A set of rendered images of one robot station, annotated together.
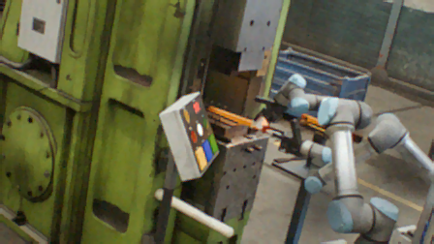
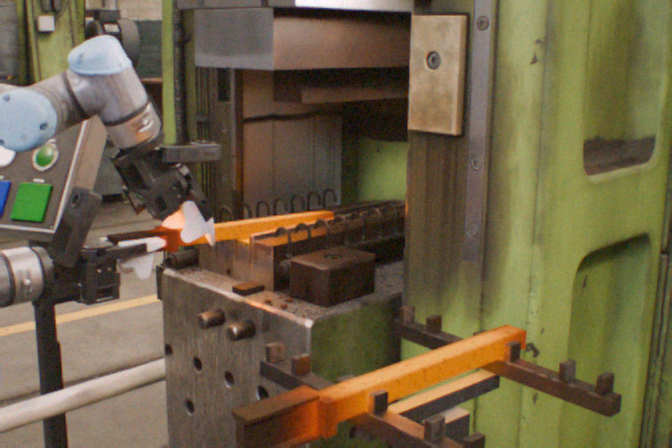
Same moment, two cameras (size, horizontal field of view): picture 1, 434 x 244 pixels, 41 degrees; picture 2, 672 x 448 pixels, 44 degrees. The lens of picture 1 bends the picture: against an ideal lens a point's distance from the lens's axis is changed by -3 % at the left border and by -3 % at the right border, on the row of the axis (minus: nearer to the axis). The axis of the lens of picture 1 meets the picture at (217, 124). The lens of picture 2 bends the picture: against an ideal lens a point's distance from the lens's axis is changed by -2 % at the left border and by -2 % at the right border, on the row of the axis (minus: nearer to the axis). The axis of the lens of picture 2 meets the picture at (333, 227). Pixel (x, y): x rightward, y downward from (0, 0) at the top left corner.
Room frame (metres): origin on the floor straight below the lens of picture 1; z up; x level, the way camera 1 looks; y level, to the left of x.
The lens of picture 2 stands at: (3.22, -1.43, 1.33)
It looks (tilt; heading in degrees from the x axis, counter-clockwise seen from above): 13 degrees down; 100
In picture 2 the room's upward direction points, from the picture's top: 1 degrees clockwise
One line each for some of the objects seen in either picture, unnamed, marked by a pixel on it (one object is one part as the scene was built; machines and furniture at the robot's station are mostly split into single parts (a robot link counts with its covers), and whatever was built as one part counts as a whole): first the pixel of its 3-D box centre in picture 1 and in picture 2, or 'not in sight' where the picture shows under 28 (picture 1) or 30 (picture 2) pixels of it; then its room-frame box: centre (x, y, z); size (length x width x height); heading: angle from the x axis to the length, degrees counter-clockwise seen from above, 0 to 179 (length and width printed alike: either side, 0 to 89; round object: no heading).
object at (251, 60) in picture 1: (218, 49); (323, 39); (2.95, 0.07, 1.32); 0.42 x 0.20 x 0.10; 56
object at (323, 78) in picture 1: (308, 90); not in sight; (6.91, -0.98, 0.36); 1.20 x 0.80 x 0.72; 58
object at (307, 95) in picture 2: (212, 61); (348, 82); (2.99, 0.09, 1.24); 0.30 x 0.07 x 0.06; 56
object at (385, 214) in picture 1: (379, 218); not in sight; (2.02, -0.67, 0.98); 0.13 x 0.12 x 0.14; 108
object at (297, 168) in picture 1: (311, 167); not in sight; (3.19, -0.58, 0.71); 0.40 x 0.30 x 0.02; 141
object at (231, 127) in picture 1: (204, 116); (321, 235); (2.95, 0.07, 0.96); 0.42 x 0.20 x 0.09; 56
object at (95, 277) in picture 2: (293, 144); (73, 271); (2.67, -0.37, 0.99); 0.12 x 0.08 x 0.09; 56
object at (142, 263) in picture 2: not in sight; (143, 259); (2.74, -0.29, 1.00); 0.09 x 0.03 x 0.06; 53
